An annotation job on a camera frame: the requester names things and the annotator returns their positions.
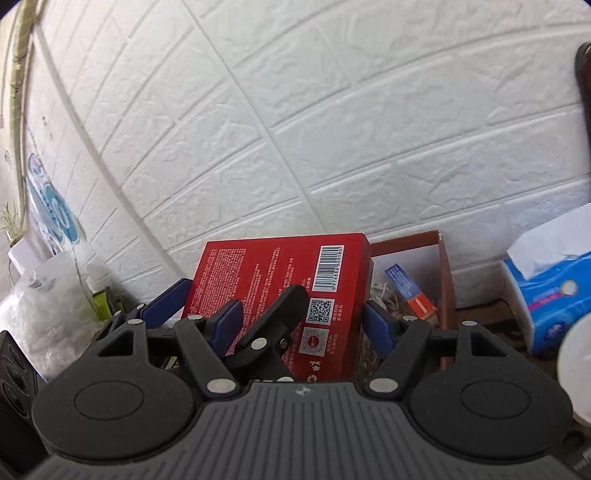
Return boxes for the blue tissue pack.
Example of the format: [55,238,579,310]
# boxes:
[501,203,591,358]

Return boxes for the red cardboard box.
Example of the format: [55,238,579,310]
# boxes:
[181,233,372,384]

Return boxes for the white round lid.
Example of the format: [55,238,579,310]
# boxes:
[556,318,591,428]

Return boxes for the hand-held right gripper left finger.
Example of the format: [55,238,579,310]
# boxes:
[84,299,245,400]

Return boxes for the beige wall pipe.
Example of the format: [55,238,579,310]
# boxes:
[8,0,49,232]

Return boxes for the blue wall sticker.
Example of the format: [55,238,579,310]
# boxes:
[23,152,88,254]

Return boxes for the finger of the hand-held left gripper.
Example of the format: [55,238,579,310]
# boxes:
[99,278,194,339]
[225,285,309,384]

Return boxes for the small potted plant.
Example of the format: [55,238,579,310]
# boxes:
[0,200,42,275]

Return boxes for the black speaker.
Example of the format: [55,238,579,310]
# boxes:
[0,330,51,478]

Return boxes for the blue and orange small box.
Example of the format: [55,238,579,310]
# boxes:
[384,263,438,320]

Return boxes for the green packet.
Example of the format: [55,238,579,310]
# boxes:
[90,286,123,321]

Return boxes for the brown cardboard container box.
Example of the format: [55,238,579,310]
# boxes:
[367,230,458,370]

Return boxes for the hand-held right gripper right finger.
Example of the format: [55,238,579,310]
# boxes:
[362,300,513,400]

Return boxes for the clear plastic bag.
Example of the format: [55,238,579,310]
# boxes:
[0,251,112,384]

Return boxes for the dark brown wooden object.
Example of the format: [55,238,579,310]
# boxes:
[574,41,591,116]

